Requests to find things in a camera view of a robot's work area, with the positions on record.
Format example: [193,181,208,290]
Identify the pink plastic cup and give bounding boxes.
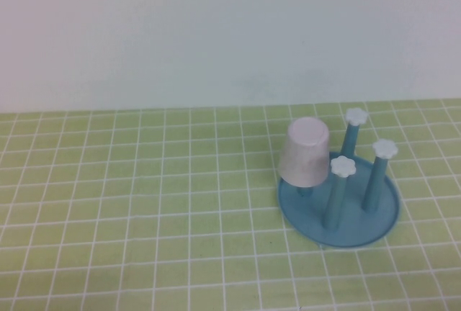
[278,117,331,187]

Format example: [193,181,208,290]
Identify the green checked tablecloth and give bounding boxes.
[0,97,461,311]

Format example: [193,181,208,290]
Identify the blue cup stand white caps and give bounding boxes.
[277,107,403,251]

